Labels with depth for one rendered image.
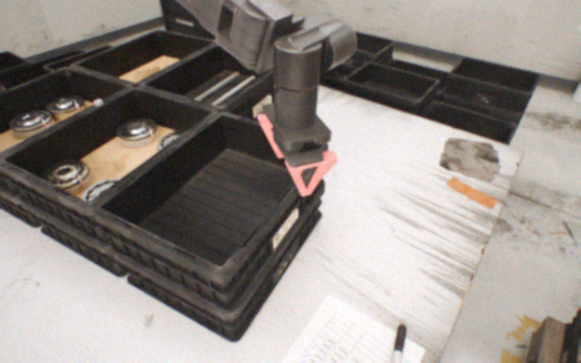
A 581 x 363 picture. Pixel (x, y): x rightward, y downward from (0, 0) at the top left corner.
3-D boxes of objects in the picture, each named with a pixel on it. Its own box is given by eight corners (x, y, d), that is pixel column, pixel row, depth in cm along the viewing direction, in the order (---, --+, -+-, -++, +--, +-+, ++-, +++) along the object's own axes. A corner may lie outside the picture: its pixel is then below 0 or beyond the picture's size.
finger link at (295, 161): (313, 169, 58) (317, 117, 52) (334, 199, 53) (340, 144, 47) (271, 179, 56) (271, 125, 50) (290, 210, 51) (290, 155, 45)
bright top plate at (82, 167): (60, 194, 79) (59, 192, 79) (31, 180, 83) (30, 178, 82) (98, 169, 86) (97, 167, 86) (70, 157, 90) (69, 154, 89)
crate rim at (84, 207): (91, 219, 67) (86, 209, 65) (-4, 170, 78) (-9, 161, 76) (221, 119, 94) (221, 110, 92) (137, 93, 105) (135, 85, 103)
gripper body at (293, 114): (301, 108, 56) (304, 62, 51) (332, 144, 49) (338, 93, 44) (260, 116, 54) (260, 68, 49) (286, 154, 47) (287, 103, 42)
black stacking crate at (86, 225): (108, 250, 73) (88, 210, 66) (19, 201, 84) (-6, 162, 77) (225, 150, 100) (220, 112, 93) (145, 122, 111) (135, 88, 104)
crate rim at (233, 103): (221, 118, 94) (221, 110, 92) (137, 93, 105) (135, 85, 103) (295, 63, 121) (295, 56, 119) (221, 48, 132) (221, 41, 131)
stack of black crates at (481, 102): (509, 144, 218) (542, 73, 190) (497, 170, 200) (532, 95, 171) (443, 123, 237) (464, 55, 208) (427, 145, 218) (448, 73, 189)
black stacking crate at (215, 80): (226, 149, 100) (221, 112, 93) (146, 122, 111) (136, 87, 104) (294, 90, 127) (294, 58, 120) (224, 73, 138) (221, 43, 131)
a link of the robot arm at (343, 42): (228, 53, 50) (241, -6, 43) (281, 33, 57) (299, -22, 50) (293, 108, 47) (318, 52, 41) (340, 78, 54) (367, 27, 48)
